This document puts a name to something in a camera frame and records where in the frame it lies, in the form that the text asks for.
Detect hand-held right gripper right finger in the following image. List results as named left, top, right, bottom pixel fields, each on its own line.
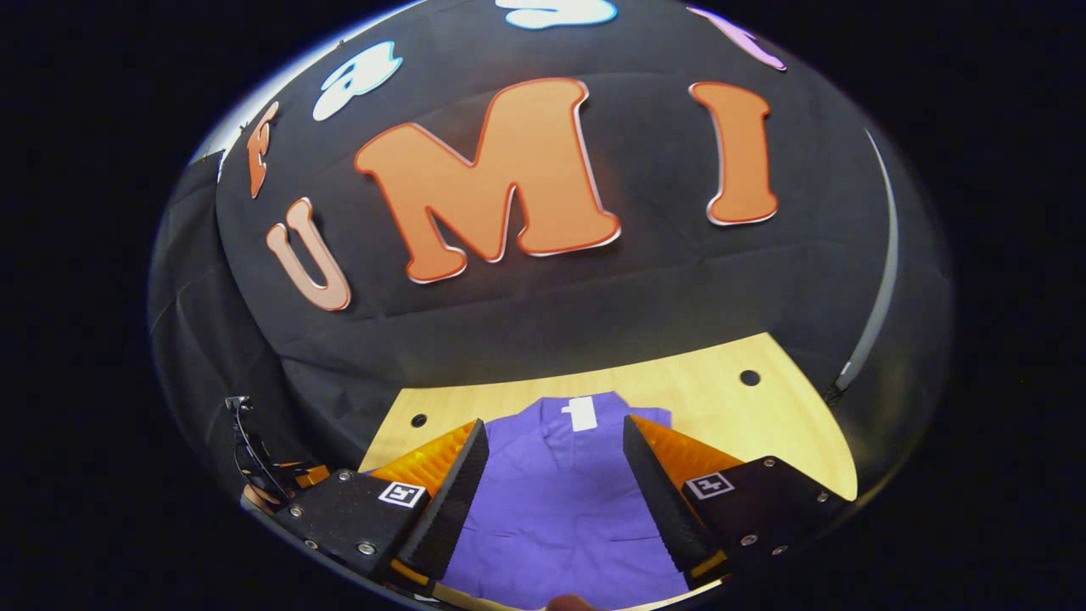
left=622, top=414, right=854, bottom=588

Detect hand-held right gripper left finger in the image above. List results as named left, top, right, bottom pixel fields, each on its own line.
left=276, top=418, right=491, bottom=586

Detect purple long-sleeved shirt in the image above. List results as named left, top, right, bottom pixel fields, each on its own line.
left=441, top=390, right=692, bottom=610

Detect plain black side curtain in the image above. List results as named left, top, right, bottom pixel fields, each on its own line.
left=148, top=157, right=285, bottom=476
left=848, top=110, right=955, bottom=476

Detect black backdrop cloth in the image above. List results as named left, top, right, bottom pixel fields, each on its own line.
left=212, top=0, right=900, bottom=476

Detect white curved stand pole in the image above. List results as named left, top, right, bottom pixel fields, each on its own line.
left=827, top=127, right=900, bottom=404

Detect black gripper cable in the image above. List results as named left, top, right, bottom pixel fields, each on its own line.
left=225, top=395, right=294, bottom=497

